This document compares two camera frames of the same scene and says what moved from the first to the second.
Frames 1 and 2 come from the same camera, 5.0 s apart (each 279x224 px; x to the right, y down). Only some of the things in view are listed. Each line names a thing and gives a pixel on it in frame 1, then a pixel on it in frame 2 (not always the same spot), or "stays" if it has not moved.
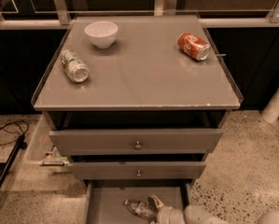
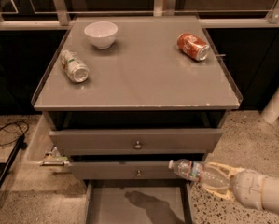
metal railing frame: x=163 y=6 stays
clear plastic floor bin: x=44 y=151 stays
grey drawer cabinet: x=134 y=104 stays
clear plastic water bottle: x=146 y=209 → x=194 y=170
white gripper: x=165 y=215 → x=247 y=189
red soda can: x=193 y=46 stays
